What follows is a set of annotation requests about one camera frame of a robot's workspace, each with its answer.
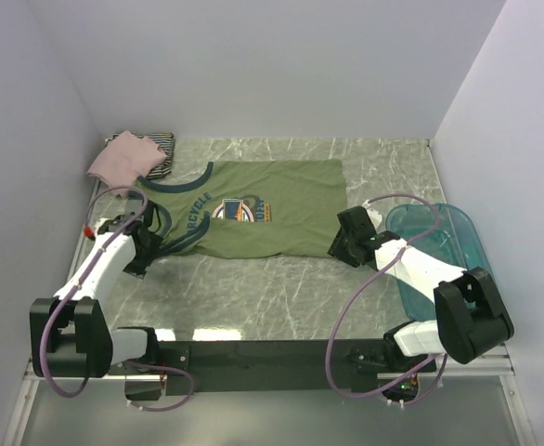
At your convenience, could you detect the green graphic tank top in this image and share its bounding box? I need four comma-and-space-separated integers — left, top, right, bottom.
137, 159, 347, 259

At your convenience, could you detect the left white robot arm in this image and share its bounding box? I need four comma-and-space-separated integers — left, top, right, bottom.
29, 200, 171, 378

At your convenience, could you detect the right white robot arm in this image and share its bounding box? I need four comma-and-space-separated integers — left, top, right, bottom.
329, 206, 515, 371

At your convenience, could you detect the folded pink tank top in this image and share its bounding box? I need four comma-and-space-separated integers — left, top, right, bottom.
86, 131, 166, 197

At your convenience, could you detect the folded striped tank top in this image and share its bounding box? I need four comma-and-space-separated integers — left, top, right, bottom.
104, 131, 175, 180

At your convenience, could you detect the teal plastic basket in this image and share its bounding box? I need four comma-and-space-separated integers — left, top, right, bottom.
385, 203, 492, 321

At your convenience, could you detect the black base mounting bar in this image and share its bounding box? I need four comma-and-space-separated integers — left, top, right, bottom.
104, 338, 440, 401

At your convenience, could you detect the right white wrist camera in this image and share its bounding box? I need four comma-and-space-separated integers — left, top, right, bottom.
361, 200, 383, 229

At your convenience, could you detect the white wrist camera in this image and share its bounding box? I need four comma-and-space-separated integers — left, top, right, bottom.
83, 217, 120, 241
361, 200, 383, 229

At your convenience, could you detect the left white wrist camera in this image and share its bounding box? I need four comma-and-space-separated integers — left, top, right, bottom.
83, 217, 120, 241

